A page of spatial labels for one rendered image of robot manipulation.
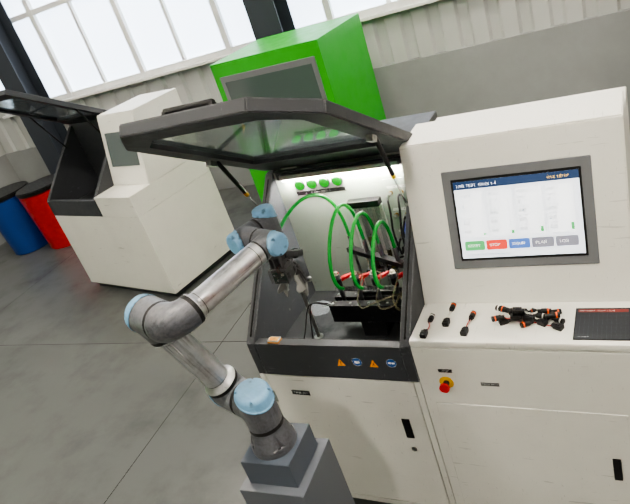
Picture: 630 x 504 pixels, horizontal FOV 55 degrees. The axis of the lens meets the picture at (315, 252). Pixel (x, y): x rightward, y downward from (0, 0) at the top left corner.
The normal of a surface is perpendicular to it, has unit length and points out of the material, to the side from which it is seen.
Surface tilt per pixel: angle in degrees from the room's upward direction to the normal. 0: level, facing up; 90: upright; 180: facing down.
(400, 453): 90
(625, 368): 90
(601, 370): 90
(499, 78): 90
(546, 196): 76
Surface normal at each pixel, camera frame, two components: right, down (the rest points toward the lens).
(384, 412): -0.39, 0.53
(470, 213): -0.45, 0.31
